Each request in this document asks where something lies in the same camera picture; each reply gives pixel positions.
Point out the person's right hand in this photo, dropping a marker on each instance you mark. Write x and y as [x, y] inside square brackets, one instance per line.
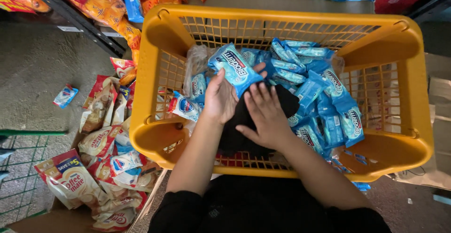
[269, 124]

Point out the person's left hand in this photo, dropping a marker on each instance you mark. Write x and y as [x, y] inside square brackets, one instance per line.
[220, 101]

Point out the black cloth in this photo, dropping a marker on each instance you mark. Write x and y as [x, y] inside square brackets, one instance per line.
[236, 134]

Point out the blue soap packet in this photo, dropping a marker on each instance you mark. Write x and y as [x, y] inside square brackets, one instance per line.
[234, 67]

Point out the white soap packet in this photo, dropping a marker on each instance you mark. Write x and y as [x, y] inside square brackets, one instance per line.
[184, 107]
[65, 95]
[123, 163]

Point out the clear plastic bag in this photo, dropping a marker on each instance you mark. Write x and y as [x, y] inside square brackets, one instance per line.
[196, 62]

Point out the pile of blue soap packets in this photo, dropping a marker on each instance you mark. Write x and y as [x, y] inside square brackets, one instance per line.
[331, 120]

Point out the person's black clothing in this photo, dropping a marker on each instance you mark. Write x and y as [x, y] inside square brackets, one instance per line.
[267, 208]

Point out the pile of creamer packets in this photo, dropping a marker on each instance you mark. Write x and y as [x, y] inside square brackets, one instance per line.
[102, 141]

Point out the blue snack packet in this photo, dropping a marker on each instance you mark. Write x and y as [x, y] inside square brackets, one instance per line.
[132, 0]

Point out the strip of orange snack packets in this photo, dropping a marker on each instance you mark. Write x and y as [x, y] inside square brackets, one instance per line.
[102, 7]

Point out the yellow plastic basket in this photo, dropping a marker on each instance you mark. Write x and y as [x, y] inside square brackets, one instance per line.
[419, 85]

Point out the cardboard box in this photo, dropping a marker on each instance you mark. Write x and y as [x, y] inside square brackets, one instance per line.
[63, 222]

